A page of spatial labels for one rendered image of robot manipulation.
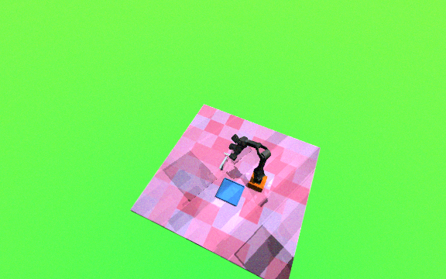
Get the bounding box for blue tray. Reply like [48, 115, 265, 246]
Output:
[216, 177, 245, 206]

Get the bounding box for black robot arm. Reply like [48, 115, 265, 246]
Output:
[229, 134, 271, 184]

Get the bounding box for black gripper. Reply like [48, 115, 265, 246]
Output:
[229, 147, 244, 161]

